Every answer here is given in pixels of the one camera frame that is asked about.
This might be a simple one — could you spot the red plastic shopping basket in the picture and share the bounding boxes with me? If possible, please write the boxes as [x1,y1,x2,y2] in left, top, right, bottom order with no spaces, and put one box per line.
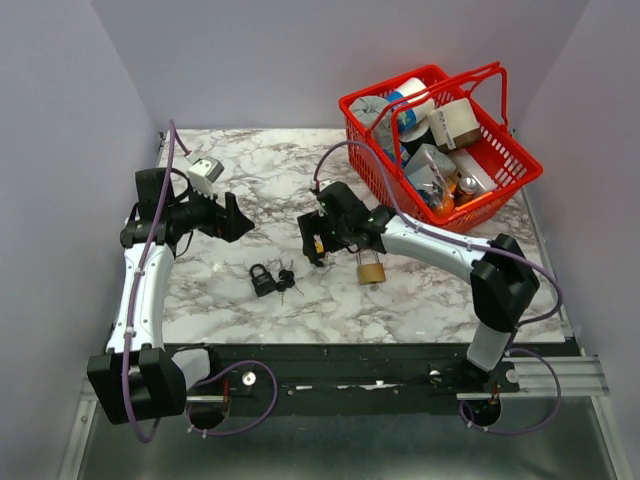
[339,62,543,233]

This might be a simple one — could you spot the blue white paper cup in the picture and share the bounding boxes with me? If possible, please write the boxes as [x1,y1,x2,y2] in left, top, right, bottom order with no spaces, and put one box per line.
[385,77,435,142]

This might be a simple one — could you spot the brass padlock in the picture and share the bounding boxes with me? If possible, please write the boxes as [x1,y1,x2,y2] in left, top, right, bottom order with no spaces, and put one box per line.
[356,249,387,285]

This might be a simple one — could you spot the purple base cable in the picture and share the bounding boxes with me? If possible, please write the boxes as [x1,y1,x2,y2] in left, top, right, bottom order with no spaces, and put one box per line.
[459,349,562,435]
[185,360,279,439]

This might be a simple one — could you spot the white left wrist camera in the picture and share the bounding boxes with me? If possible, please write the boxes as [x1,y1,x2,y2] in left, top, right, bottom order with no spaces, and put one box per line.
[187,156,224,198]

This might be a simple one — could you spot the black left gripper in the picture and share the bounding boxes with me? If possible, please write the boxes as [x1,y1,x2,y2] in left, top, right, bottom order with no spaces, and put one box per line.
[169,178,255,242]

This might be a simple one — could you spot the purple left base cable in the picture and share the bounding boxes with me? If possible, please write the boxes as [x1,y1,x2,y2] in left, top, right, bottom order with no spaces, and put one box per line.
[185,360,279,439]

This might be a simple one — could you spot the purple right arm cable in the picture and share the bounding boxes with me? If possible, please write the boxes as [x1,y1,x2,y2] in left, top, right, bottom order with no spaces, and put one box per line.
[309,140,561,331]

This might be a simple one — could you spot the grey wrapped roll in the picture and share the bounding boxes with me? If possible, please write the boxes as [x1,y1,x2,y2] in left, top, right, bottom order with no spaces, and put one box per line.
[349,96,394,151]

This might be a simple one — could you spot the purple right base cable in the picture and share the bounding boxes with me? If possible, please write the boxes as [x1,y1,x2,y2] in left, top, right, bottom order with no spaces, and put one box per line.
[459,349,562,435]

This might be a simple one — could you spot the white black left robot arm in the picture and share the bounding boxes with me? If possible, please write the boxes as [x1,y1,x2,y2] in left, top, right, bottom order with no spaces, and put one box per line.
[87,168,255,425]

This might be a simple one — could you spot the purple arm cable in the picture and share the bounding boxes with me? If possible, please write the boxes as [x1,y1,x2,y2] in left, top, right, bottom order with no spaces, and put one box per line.
[122,118,194,445]
[309,140,561,331]

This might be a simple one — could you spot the cream brown foam block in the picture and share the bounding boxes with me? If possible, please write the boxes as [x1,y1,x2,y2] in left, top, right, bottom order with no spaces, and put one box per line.
[427,98,481,153]

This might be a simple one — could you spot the black key bunch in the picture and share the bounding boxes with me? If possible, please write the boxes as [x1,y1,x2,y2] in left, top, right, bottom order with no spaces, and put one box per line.
[276,260,304,305]

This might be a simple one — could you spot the yellow black padlock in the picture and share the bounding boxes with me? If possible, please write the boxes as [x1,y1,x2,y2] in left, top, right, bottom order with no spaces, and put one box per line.
[313,235,325,255]

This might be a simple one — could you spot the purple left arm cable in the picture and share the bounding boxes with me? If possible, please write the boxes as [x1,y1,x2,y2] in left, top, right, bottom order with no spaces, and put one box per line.
[122,118,194,445]

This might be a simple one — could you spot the clear plastic box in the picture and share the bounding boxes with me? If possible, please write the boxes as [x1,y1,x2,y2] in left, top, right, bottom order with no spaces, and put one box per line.
[404,144,456,190]

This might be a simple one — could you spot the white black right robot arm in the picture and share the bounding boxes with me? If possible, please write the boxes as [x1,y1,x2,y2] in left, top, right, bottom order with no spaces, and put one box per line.
[297,182,540,392]

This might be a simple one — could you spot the black and aluminium base rail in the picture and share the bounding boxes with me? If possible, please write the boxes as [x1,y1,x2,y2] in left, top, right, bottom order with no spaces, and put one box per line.
[165,341,609,417]

